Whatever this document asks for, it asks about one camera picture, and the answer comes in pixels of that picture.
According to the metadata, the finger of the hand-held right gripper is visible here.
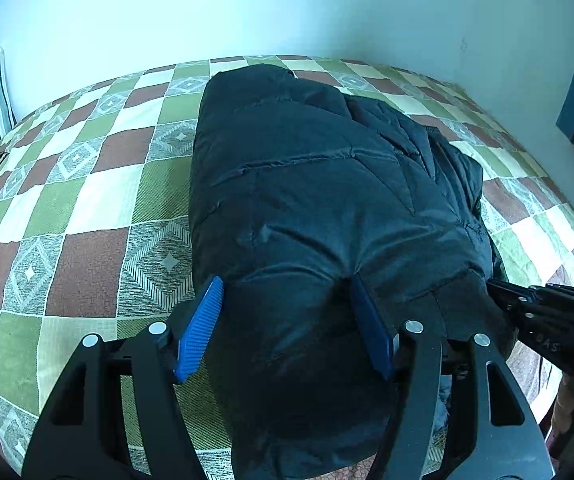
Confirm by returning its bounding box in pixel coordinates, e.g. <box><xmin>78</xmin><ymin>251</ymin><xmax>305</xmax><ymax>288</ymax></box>
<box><xmin>487</xmin><ymin>281</ymin><xmax>550</xmax><ymax>332</ymax></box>

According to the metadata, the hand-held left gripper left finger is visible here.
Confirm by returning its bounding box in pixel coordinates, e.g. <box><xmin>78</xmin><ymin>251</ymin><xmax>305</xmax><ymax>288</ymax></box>
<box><xmin>22</xmin><ymin>276</ymin><xmax>226</xmax><ymax>480</ymax></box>

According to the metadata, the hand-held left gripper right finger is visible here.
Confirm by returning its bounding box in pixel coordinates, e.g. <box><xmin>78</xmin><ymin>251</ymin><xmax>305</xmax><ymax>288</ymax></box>
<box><xmin>349</xmin><ymin>276</ymin><xmax>556</xmax><ymax>480</ymax></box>

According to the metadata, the black puffer jacket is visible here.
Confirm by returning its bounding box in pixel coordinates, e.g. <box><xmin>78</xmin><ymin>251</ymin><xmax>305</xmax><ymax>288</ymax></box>
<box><xmin>187</xmin><ymin>65</ymin><xmax>518</xmax><ymax>478</ymax></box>

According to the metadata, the person's right forearm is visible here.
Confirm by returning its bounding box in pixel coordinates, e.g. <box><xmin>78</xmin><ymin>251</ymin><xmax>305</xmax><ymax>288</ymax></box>
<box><xmin>550</xmin><ymin>376</ymin><xmax>574</xmax><ymax>461</ymax></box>

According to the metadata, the checkered patchwork bedspread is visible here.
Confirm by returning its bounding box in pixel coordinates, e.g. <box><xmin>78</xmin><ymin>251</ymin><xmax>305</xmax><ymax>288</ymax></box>
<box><xmin>0</xmin><ymin>55</ymin><xmax>574</xmax><ymax>476</ymax></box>

